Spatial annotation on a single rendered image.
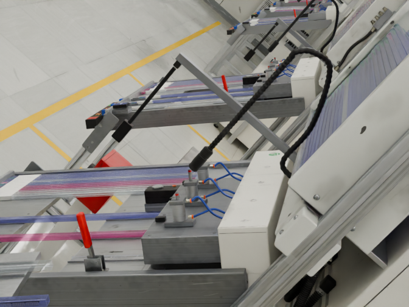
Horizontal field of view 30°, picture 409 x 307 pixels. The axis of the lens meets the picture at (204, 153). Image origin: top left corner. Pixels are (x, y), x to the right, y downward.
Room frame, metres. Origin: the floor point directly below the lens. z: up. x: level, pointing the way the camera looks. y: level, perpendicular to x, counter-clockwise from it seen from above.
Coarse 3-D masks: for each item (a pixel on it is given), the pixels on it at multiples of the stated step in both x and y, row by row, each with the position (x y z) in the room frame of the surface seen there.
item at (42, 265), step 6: (0, 264) 0.98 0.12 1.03; (6, 264) 0.98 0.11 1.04; (12, 264) 0.98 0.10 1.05; (18, 264) 0.98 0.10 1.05; (24, 264) 0.98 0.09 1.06; (30, 264) 0.98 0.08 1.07; (36, 264) 0.98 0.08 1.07; (42, 264) 0.98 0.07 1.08; (48, 264) 0.98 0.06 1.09; (0, 270) 0.97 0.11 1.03; (6, 270) 0.97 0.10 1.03; (12, 270) 0.98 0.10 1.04; (18, 270) 0.98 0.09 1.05; (24, 270) 0.98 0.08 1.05; (30, 270) 0.98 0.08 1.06; (36, 270) 0.98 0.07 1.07; (42, 270) 0.98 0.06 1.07
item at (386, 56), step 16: (400, 32) 1.47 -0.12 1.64; (384, 48) 1.50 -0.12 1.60; (400, 48) 1.30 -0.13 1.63; (368, 64) 1.50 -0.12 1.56; (384, 64) 1.31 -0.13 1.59; (352, 80) 1.50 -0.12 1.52; (368, 80) 1.33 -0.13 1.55; (336, 96) 1.54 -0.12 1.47; (352, 96) 1.33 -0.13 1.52; (336, 112) 1.35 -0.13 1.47; (352, 112) 1.19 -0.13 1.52; (320, 128) 1.36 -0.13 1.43; (336, 128) 1.22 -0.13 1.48; (320, 144) 1.21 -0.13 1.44; (304, 160) 1.21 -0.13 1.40
